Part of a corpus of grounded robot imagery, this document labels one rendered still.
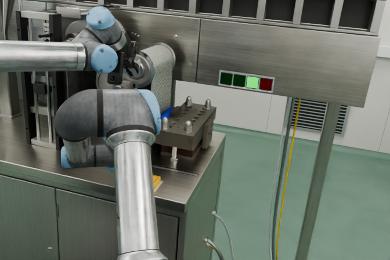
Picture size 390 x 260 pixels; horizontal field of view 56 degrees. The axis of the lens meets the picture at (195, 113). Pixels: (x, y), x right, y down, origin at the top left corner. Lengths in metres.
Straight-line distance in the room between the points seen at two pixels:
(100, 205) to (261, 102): 2.96
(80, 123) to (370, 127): 3.65
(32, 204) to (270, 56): 1.16
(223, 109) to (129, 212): 3.50
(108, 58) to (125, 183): 0.36
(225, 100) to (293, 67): 2.60
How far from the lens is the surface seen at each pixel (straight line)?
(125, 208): 0.81
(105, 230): 1.49
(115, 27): 1.19
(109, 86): 1.53
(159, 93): 1.56
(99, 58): 1.01
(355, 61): 1.66
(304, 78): 1.66
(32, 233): 1.71
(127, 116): 0.86
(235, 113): 4.22
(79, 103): 0.88
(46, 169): 1.47
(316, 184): 2.02
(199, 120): 1.58
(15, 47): 0.98
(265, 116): 4.18
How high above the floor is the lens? 1.58
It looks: 20 degrees down
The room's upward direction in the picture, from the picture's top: 5 degrees clockwise
